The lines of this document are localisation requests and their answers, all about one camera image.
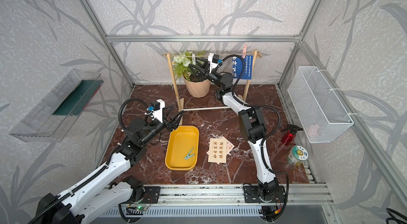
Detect blue postcard white characters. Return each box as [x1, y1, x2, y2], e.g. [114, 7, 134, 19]
[232, 55, 254, 80]

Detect teal clothespin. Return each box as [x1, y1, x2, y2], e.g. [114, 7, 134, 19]
[184, 147, 195, 160]

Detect pink clothespin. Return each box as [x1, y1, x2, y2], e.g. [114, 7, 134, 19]
[242, 44, 247, 58]

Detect cream postcard red characters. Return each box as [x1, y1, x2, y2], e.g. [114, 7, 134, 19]
[208, 138, 227, 164]

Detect cream postcard red stamps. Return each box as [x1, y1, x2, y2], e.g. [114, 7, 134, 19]
[226, 140, 235, 155]

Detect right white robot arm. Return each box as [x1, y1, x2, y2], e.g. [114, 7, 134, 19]
[189, 54, 289, 204]

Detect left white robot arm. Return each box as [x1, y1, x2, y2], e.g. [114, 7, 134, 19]
[30, 98, 183, 224]

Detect wooden hanging rack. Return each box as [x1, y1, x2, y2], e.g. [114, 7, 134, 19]
[166, 50, 262, 112]

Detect potted green plant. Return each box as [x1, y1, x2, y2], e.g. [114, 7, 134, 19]
[172, 50, 210, 98]

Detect yellow plastic tray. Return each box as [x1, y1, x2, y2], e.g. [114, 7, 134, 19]
[165, 126, 199, 171]

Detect green circuit board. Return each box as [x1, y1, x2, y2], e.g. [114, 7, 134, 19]
[126, 205, 150, 215]

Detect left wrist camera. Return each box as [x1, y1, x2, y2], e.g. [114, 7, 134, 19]
[145, 99, 165, 123]

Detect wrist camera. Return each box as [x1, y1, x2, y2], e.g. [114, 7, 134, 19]
[208, 53, 222, 73]
[145, 99, 165, 123]

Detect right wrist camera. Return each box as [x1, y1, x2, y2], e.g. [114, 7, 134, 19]
[208, 53, 222, 73]

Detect jute string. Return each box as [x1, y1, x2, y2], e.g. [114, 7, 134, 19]
[166, 51, 263, 59]

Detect white wire mesh basket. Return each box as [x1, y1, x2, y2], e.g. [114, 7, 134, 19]
[288, 66, 354, 144]

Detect clear plastic wall shelf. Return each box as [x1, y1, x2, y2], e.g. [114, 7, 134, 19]
[10, 69, 104, 142]

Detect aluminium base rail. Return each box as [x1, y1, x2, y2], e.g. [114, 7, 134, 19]
[65, 183, 335, 207]

